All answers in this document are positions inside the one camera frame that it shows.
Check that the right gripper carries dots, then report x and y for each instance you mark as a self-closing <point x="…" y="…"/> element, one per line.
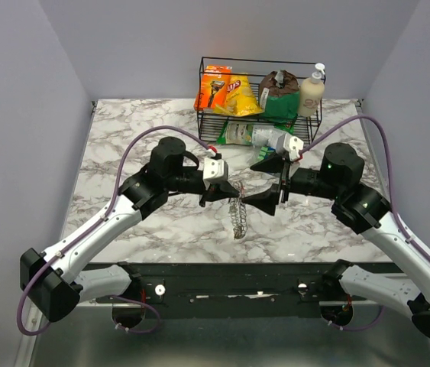
<point x="276" y="164"/>

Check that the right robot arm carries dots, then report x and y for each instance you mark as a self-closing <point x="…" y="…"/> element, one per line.
<point x="366" y="212"/>

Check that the blue green sponge pack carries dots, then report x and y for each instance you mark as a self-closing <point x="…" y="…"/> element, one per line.
<point x="264" y="153"/>

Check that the black wire rack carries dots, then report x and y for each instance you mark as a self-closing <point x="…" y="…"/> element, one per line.
<point x="210" y="125"/>

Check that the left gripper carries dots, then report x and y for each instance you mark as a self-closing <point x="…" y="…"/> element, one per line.
<point x="218" y="192"/>

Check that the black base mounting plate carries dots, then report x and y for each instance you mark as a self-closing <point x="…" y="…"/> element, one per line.
<point x="209" y="291"/>

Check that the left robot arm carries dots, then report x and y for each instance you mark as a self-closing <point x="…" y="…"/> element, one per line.
<point x="56" y="279"/>

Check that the yellow chips bag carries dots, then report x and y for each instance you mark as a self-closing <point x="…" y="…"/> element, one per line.
<point x="240" y="100"/>

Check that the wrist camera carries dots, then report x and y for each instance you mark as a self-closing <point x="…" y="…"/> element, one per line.
<point x="291" y="146"/>
<point x="215" y="171"/>

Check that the orange razor box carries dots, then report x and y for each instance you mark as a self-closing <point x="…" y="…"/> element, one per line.
<point x="213" y="87"/>

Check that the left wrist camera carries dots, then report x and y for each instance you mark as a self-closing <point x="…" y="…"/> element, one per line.
<point x="215" y="171"/>

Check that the aluminium rail frame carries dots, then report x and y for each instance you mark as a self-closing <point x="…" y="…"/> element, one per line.
<point x="336" y="316"/>

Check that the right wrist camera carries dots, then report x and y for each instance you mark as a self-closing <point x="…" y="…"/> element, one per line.
<point x="291" y="146"/>

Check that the black key tag with key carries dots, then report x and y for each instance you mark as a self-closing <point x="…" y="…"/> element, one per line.
<point x="241" y="190"/>

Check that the brown and green bag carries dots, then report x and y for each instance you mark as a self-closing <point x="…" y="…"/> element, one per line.
<point x="278" y="94"/>

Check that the green white snack bag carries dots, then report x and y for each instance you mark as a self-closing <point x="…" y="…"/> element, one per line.
<point x="251" y="134"/>

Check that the cream lotion pump bottle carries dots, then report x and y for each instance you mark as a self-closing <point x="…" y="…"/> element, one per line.
<point x="311" y="91"/>

